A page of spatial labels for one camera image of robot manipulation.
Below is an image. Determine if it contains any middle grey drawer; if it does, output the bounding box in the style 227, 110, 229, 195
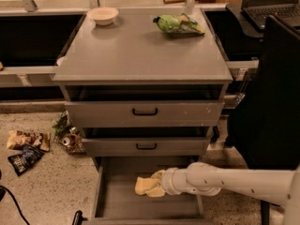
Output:
82, 127, 209, 157

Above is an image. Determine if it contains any white bowl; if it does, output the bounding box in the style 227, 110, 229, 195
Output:
87, 7, 119, 25

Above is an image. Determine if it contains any soda can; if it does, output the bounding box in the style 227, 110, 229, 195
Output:
61, 136, 72, 146

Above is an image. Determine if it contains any top grey drawer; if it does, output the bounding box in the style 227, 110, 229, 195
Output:
64, 85, 225, 128

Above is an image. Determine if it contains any yellow sponge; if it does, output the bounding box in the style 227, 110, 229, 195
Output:
135, 177, 158, 195

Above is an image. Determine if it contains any black laptop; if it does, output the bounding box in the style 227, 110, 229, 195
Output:
241, 0, 300, 31

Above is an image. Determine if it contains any black office chair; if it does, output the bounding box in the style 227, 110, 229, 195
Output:
212, 14, 300, 225

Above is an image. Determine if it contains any bottom grey drawer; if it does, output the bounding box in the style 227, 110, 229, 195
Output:
82, 157, 214, 225

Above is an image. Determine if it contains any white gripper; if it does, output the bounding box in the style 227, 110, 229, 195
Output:
145, 168, 181, 198

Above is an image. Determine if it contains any yellow snack bag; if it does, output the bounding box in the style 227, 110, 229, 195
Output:
7, 130, 51, 152

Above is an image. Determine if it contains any dark blue snack bag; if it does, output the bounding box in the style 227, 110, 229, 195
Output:
7, 144, 44, 176

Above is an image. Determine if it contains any green snack bag on floor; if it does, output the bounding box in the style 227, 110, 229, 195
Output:
52, 111, 85, 155

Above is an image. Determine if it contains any grey drawer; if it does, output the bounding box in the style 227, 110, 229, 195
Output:
82, 127, 209, 157
64, 85, 225, 128
82, 157, 214, 225

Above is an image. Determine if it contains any black drawer handle middle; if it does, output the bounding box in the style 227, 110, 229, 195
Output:
136, 143, 158, 150

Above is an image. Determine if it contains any black cable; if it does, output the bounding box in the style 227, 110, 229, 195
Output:
0, 185, 31, 225

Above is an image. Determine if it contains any black drawer handle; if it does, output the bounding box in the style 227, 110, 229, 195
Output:
131, 108, 158, 116
136, 143, 158, 150

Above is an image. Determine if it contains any grey drawer cabinet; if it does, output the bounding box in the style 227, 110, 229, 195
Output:
52, 6, 233, 225

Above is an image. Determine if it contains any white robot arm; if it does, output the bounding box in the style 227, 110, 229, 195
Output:
145, 162, 300, 225

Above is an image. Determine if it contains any wooden stick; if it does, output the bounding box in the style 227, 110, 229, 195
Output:
163, 0, 199, 4

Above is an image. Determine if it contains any black drawer handle top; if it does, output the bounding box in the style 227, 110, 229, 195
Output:
131, 108, 158, 116

